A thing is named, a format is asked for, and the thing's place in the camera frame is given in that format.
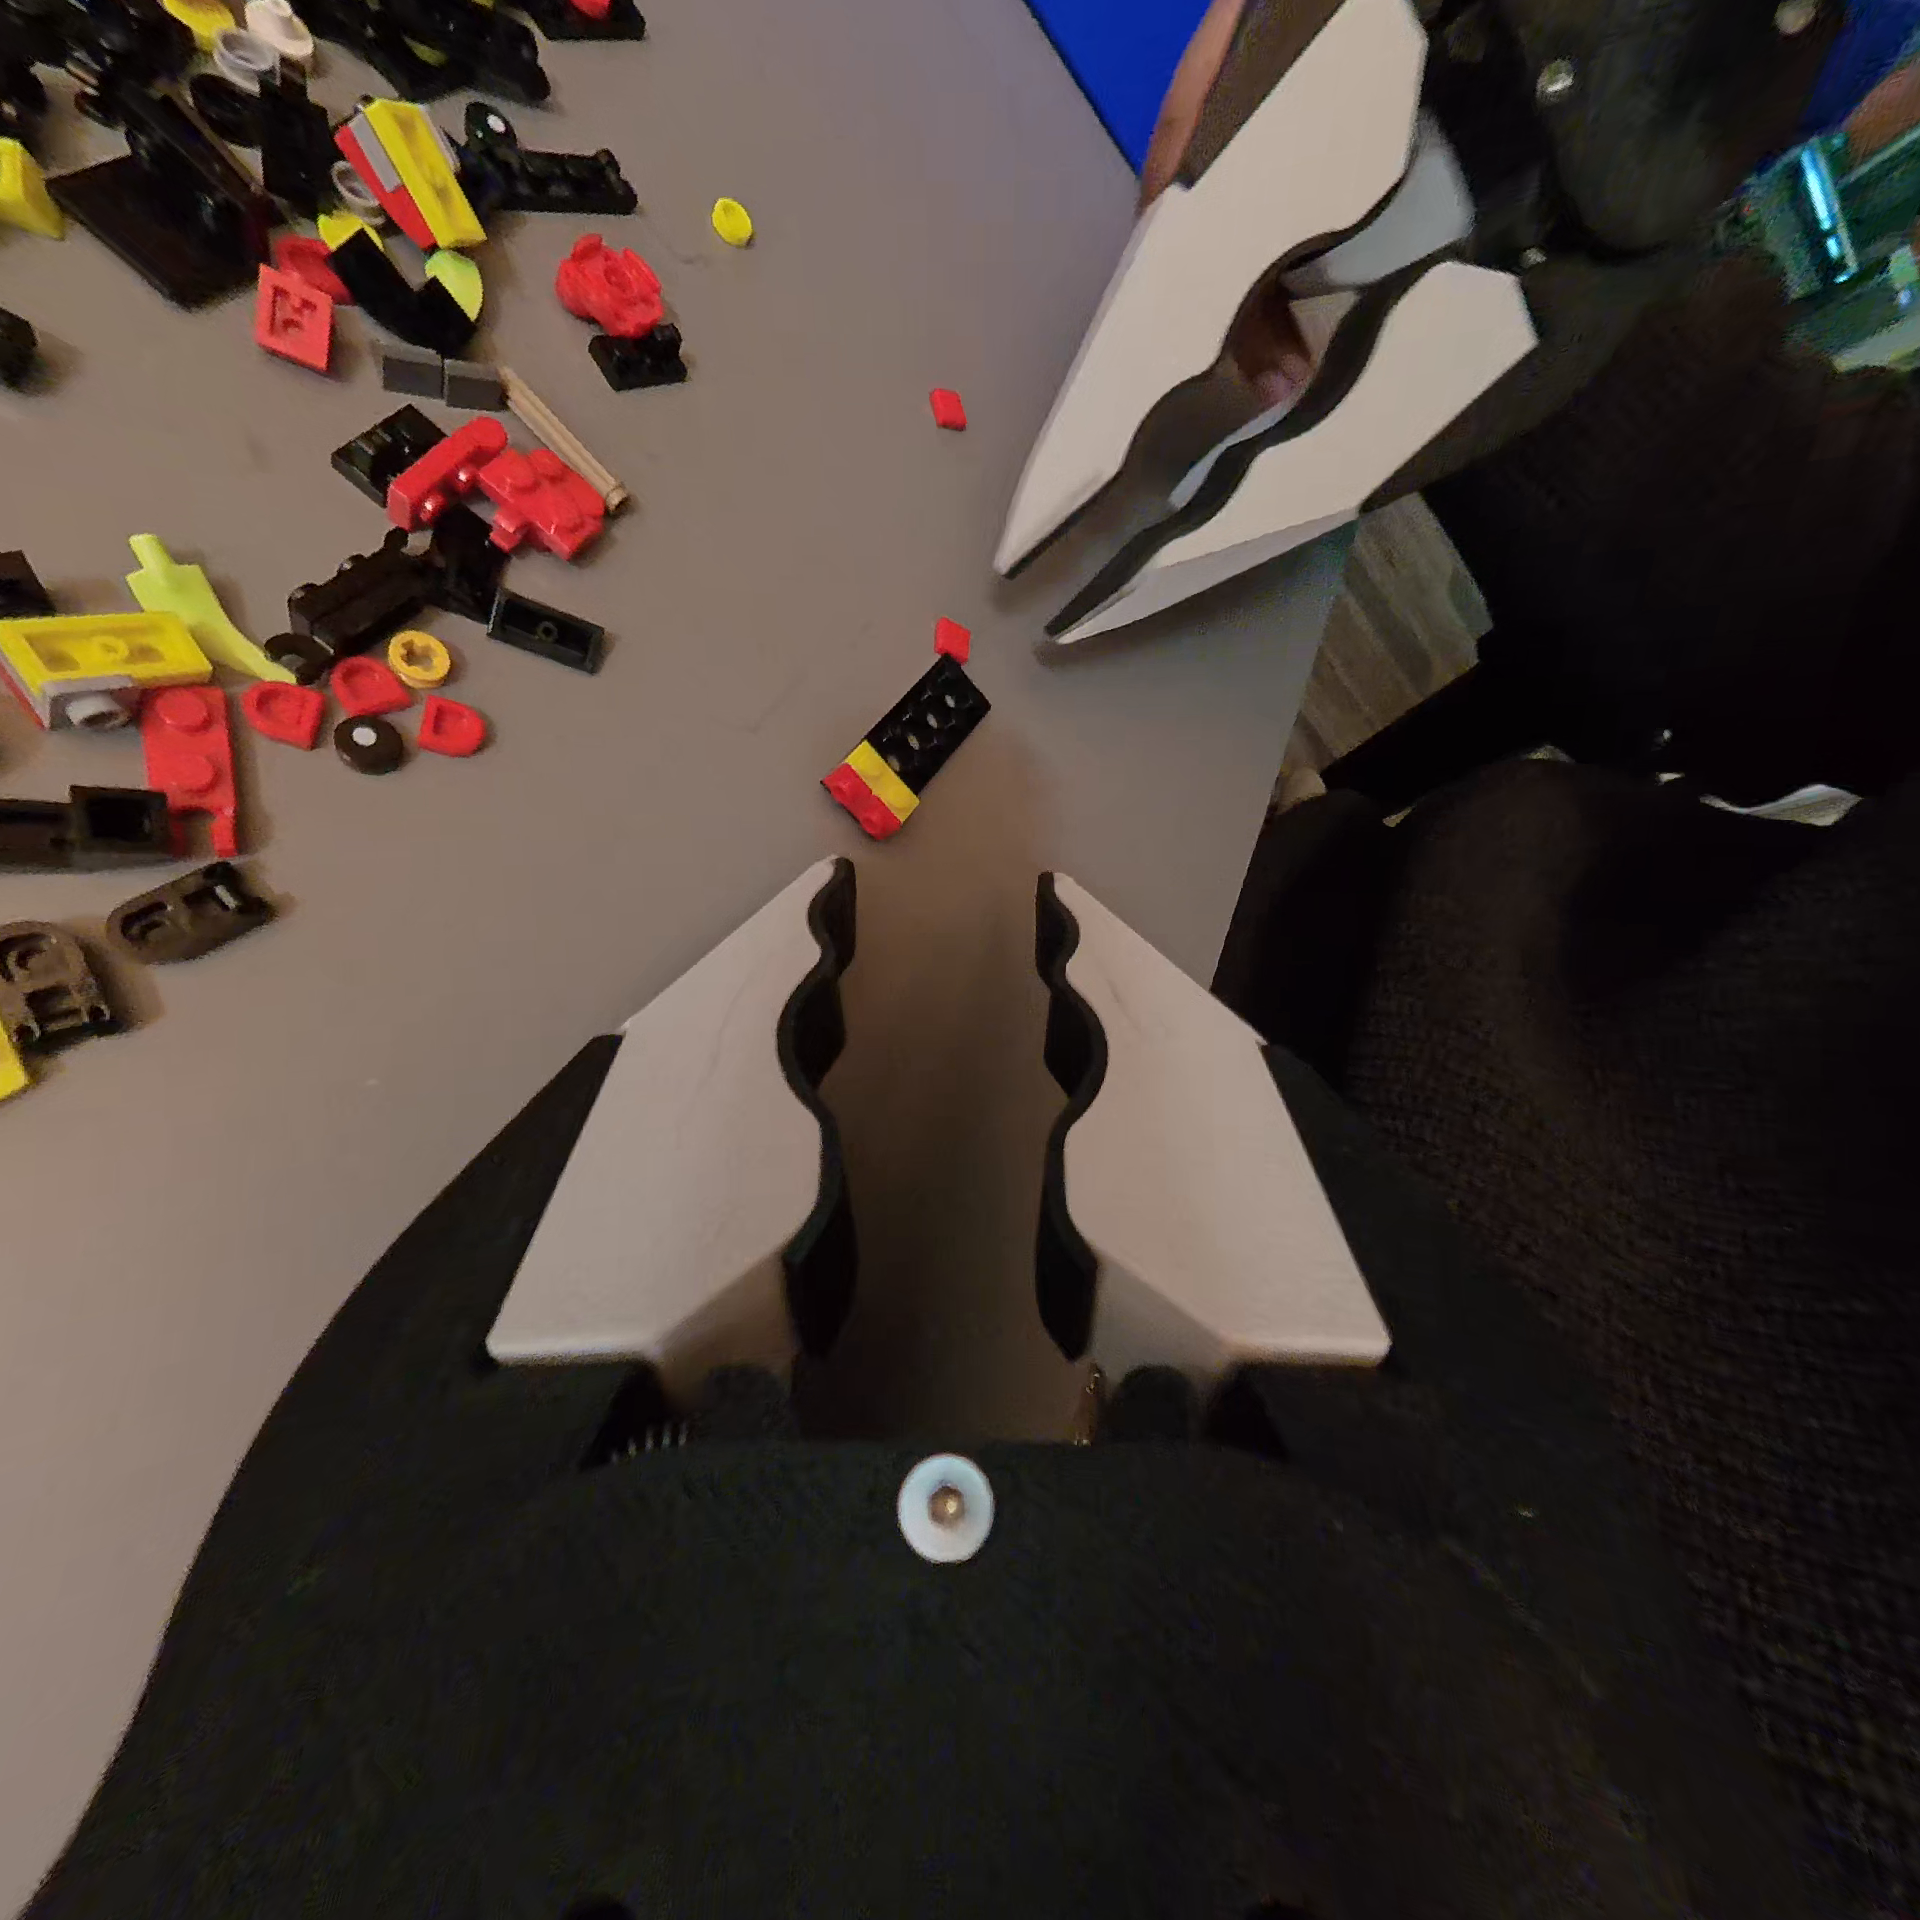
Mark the black beam lego assembly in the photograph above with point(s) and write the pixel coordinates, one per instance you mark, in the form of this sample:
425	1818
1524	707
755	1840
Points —
931	726

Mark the pile of loose lego pieces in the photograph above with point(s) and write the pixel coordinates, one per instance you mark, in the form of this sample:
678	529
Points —
523	486

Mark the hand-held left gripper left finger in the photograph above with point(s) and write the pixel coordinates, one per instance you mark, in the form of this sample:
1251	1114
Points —
674	1200

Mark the person's right hand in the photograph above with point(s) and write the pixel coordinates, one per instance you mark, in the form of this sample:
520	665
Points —
1280	347

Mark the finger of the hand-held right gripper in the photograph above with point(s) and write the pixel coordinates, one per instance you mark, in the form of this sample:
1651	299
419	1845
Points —
1201	299
1410	389

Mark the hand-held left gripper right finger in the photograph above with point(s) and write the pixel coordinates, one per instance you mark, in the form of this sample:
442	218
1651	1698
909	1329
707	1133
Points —
1214	1200

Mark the person's right forearm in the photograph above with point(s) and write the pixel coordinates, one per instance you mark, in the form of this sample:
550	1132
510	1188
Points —
1681	524

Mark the small red lego tile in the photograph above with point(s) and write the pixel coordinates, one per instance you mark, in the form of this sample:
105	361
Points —
950	640
947	406

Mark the blue plastic bin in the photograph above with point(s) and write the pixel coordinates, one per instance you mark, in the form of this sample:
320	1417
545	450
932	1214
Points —
1117	59

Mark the small yellow round lego stud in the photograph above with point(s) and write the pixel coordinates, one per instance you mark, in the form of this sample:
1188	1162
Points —
729	220

